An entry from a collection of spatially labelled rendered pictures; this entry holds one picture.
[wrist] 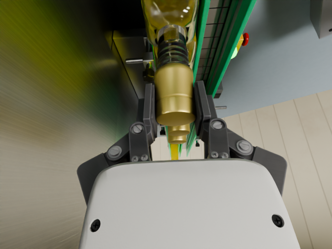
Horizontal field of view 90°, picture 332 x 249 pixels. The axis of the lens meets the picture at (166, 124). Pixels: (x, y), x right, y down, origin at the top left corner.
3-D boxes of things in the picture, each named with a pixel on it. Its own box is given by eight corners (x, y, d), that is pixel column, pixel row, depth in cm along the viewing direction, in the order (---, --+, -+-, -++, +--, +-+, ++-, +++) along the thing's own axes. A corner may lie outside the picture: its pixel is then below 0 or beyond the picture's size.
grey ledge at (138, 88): (114, 12, 46) (111, 43, 42) (146, 9, 45) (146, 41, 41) (154, 126, 135) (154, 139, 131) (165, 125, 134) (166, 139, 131)
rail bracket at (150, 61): (125, 29, 40) (122, 75, 36) (153, 27, 40) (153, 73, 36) (129, 42, 44) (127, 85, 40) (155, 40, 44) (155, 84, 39)
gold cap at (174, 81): (151, 63, 14) (151, 112, 12) (195, 61, 14) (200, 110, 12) (156, 87, 17) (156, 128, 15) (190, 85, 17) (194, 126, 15)
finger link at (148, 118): (115, 173, 13) (126, 107, 17) (156, 171, 13) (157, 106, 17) (100, 155, 10) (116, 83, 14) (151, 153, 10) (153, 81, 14)
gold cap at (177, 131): (166, 103, 25) (166, 130, 24) (189, 102, 25) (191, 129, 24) (167, 112, 29) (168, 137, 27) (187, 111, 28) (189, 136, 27)
